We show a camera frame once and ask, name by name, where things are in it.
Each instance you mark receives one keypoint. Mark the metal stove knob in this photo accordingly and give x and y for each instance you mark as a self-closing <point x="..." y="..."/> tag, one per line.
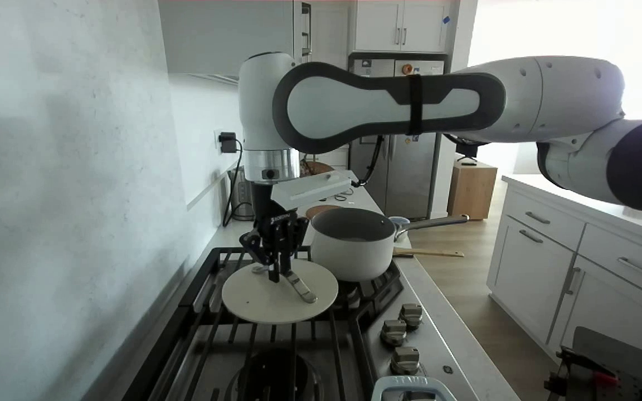
<point x="411" y="316"/>
<point x="403" y="359"/>
<point x="392" y="333"/>

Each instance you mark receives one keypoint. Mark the wooden spatula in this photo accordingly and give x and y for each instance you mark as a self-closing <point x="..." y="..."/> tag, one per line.
<point x="429" y="252"/>

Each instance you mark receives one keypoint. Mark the white enamel casserole pot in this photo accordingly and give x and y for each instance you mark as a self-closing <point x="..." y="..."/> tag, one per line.
<point x="412" y="388"/>

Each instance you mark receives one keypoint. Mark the black and grey equipment stand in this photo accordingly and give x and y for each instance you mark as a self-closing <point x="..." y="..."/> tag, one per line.
<point x="617" y="365"/>

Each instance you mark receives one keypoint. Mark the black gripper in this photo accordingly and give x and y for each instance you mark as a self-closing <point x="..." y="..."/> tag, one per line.
<point x="264" y="203"/>

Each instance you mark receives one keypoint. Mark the wrist mounted camera box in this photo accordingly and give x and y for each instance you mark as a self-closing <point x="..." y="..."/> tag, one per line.
<point x="312" y="191"/>

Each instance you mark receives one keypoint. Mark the stainless electric kettle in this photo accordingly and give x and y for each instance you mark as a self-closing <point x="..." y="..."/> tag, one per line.
<point x="241" y="194"/>

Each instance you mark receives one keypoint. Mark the black gas cooktop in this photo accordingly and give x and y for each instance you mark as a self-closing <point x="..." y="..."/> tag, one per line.
<point x="211" y="348"/>

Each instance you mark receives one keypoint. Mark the white wide upper cabinet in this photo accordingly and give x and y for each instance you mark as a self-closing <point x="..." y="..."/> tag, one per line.
<point x="331" y="25"/>

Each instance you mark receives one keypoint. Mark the white cabinet above refrigerator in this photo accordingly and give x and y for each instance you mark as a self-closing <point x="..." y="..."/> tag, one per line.
<point x="401" y="24"/>

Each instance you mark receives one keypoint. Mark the stainless refrigerator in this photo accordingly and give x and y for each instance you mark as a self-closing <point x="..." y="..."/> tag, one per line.
<point x="407" y="163"/>

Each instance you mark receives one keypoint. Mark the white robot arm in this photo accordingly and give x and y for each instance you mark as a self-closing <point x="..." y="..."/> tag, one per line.
<point x="557" y="96"/>

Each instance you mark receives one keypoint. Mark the white kitchen island cabinet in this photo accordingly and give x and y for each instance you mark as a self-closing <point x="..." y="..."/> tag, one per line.
<point x="529" y="281"/>

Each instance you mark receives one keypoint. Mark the stainless range hood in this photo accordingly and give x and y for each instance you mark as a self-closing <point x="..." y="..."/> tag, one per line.
<point x="216" y="36"/>

